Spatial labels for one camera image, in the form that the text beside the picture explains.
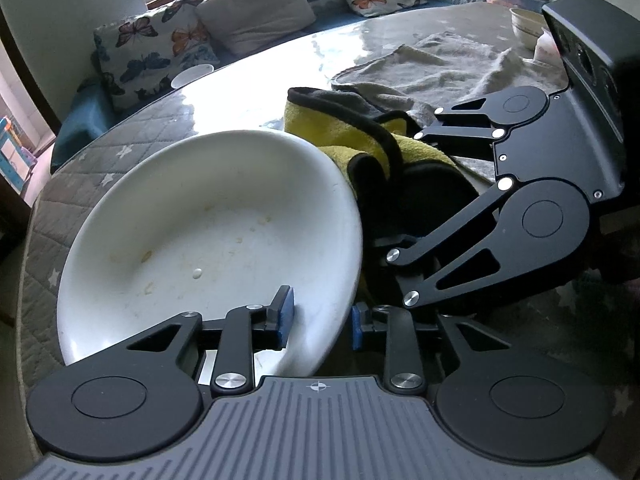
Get small patterned bowl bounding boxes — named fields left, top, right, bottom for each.
left=510, top=6, right=547, bottom=51

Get white ceramic bowl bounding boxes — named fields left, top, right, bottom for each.
left=56, top=130, right=362, bottom=376

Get grey towel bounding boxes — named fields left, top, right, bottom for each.
left=330, top=30, right=569, bottom=184

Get grey quilted star table mat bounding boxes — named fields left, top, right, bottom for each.
left=17, top=96, right=194, bottom=393

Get yellow black microfibre cloth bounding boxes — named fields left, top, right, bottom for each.
left=284, top=87, right=478, bottom=306

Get plain beige cushion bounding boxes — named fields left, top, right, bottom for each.
left=196, top=0, right=316, bottom=56

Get small white cup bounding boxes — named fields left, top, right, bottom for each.
left=170, top=64, right=215, bottom=90

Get blue sofa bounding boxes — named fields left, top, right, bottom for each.
left=50, top=78, right=118, bottom=174

